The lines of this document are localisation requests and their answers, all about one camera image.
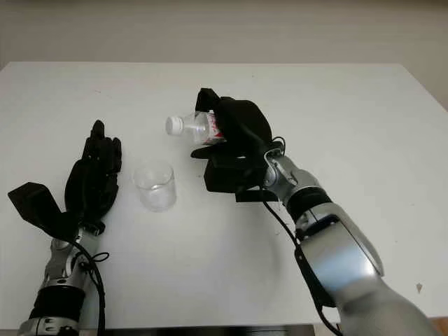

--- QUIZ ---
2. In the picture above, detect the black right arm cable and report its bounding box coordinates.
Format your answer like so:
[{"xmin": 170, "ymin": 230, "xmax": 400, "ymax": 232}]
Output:
[{"xmin": 261, "ymin": 199, "xmax": 346, "ymax": 336}]

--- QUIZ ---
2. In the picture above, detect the black robot torso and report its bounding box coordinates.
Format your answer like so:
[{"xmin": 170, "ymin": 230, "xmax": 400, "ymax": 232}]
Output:
[{"xmin": 104, "ymin": 324, "xmax": 318, "ymax": 336}]

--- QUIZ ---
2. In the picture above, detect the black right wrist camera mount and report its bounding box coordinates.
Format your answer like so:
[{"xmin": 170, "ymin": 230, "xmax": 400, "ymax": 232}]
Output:
[{"xmin": 202, "ymin": 155, "xmax": 281, "ymax": 204}]

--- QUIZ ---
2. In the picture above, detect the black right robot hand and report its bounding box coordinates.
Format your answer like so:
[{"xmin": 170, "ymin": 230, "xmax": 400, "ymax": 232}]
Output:
[{"xmin": 190, "ymin": 87, "xmax": 273, "ymax": 165}]

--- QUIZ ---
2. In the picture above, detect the clear plastic cup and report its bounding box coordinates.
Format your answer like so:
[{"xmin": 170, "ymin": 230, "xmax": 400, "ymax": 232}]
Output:
[{"xmin": 132, "ymin": 160, "xmax": 176, "ymax": 213}]

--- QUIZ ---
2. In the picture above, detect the clear plastic water bottle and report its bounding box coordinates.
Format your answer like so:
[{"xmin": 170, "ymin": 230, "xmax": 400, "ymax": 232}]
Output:
[{"xmin": 164, "ymin": 110, "xmax": 229, "ymax": 146}]

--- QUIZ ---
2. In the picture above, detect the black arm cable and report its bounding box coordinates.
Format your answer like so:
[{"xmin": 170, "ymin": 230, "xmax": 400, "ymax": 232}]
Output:
[
  {"xmin": 261, "ymin": 199, "xmax": 346, "ymax": 336},
  {"xmin": 73, "ymin": 239, "xmax": 110, "ymax": 336}
]

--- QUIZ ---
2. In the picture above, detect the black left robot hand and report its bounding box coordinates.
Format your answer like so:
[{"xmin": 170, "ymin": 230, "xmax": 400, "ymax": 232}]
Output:
[{"xmin": 64, "ymin": 120, "xmax": 124, "ymax": 236}]

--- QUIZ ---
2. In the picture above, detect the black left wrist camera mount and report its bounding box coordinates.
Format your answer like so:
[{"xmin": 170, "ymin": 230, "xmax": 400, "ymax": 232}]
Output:
[{"xmin": 7, "ymin": 181, "xmax": 81, "ymax": 243}]

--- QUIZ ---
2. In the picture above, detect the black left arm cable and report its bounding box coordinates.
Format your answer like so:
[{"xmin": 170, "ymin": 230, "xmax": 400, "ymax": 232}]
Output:
[{"xmin": 73, "ymin": 239, "xmax": 110, "ymax": 336}]

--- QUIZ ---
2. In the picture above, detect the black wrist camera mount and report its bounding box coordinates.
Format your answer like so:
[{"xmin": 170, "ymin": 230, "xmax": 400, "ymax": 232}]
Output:
[
  {"xmin": 7, "ymin": 181, "xmax": 81, "ymax": 243},
  {"xmin": 202, "ymin": 155, "xmax": 281, "ymax": 204}
]

